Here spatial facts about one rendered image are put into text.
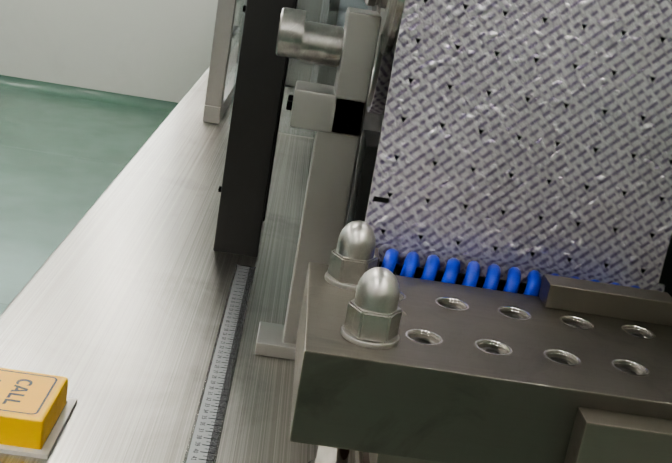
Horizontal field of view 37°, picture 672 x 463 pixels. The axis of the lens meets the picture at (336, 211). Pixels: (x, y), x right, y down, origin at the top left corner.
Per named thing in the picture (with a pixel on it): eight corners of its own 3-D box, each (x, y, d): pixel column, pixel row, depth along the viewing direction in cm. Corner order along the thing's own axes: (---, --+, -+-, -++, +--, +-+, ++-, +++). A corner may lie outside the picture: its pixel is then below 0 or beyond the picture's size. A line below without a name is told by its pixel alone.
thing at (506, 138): (361, 238, 77) (404, -3, 72) (656, 282, 78) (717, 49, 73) (362, 240, 76) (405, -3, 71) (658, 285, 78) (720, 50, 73)
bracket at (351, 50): (253, 332, 92) (303, -1, 83) (322, 342, 92) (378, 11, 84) (249, 355, 87) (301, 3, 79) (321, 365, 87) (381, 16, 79)
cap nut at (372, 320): (340, 320, 63) (351, 254, 62) (396, 329, 63) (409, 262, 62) (340, 344, 59) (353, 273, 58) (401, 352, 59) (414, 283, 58)
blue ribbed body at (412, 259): (372, 282, 77) (379, 240, 76) (640, 322, 78) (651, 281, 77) (374, 298, 74) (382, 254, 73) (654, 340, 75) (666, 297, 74)
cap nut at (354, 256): (324, 268, 72) (334, 209, 71) (374, 276, 72) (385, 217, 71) (324, 286, 68) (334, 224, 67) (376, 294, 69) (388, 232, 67)
